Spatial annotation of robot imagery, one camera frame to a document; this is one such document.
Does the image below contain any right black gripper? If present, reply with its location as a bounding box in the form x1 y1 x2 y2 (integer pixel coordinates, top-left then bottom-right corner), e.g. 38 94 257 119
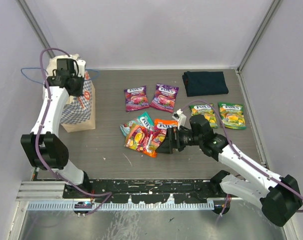
155 125 203 154

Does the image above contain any orange Fox's fruits packet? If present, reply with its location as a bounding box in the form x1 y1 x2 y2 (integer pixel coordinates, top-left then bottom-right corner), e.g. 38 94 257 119
150 118 178 150

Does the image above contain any green snack packet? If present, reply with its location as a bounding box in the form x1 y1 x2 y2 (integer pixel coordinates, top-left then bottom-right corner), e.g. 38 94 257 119
189 104 218 129

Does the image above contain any purple snack packet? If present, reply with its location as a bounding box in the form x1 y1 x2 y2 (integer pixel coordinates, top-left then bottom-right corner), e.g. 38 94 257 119
124 85 150 112

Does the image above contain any green Fox's candy packet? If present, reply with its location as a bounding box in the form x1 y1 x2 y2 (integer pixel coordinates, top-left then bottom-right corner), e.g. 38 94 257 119
218 102 247 130

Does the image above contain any blue checkered paper bag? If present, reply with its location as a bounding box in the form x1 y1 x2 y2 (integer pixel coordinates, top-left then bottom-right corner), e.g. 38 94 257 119
20 53 100 133

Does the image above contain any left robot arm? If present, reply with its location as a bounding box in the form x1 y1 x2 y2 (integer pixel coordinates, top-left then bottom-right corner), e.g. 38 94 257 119
20 54 92 198

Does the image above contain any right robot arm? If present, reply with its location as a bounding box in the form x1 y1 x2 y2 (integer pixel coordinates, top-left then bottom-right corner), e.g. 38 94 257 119
156 115 303 227

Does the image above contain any folded navy cloth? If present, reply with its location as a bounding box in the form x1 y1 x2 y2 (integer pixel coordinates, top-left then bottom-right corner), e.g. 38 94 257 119
182 71 229 97

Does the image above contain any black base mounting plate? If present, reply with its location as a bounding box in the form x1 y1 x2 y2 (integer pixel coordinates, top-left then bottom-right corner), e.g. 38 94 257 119
62 178 241 205

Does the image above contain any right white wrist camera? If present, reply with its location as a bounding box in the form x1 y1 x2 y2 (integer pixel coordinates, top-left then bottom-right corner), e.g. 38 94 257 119
172 109 187 128

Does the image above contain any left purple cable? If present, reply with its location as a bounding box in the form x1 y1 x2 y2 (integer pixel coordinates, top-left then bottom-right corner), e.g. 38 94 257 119
33 47 113 216

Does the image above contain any right aluminium frame post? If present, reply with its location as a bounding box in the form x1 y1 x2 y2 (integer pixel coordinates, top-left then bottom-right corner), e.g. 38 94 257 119
237 0 283 73

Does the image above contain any aluminium frame post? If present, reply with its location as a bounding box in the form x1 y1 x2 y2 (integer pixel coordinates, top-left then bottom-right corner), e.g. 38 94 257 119
16 0 51 49
237 0 283 73

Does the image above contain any left aluminium frame post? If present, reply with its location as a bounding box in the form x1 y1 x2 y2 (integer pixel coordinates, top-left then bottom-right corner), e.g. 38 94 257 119
16 0 51 49

